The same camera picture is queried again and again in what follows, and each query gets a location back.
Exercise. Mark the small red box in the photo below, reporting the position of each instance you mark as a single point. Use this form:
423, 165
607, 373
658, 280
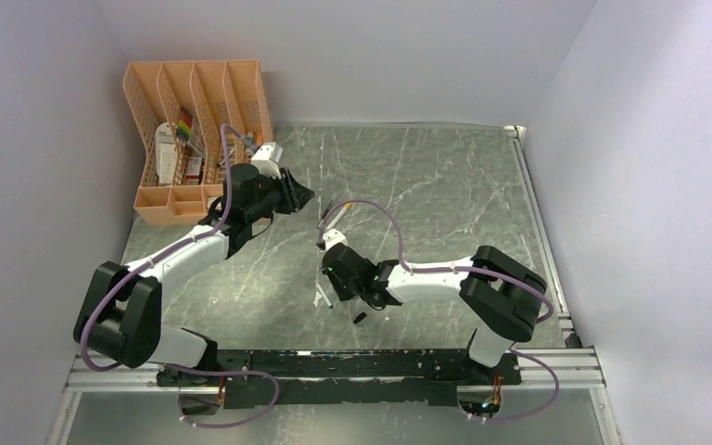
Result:
194, 170

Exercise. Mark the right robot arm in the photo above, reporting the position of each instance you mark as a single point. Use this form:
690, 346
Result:
507, 297

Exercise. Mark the orange plastic file organizer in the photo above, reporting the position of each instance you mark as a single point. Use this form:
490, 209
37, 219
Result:
226, 98

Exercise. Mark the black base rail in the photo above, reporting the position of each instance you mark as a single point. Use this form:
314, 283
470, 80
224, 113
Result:
433, 376

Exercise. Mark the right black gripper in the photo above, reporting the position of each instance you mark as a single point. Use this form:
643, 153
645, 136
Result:
341, 294

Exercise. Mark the white paper box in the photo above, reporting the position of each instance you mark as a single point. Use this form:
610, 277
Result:
165, 154

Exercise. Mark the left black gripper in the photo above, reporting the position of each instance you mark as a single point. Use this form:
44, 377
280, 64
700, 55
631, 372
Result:
295, 196

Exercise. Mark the coloured marker set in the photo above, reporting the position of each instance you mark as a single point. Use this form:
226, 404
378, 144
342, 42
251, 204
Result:
184, 126

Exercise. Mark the black marker cap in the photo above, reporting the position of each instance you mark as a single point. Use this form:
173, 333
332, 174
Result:
359, 318

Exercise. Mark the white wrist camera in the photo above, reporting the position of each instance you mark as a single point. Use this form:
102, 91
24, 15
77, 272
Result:
266, 159
333, 236

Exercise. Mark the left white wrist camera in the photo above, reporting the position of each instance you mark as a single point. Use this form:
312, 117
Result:
266, 159

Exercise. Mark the silver marker pen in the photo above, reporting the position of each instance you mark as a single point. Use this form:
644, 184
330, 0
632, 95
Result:
339, 215

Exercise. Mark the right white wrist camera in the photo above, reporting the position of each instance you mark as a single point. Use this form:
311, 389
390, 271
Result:
333, 236

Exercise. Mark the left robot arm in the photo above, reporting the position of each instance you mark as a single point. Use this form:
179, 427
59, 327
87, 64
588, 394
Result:
121, 316

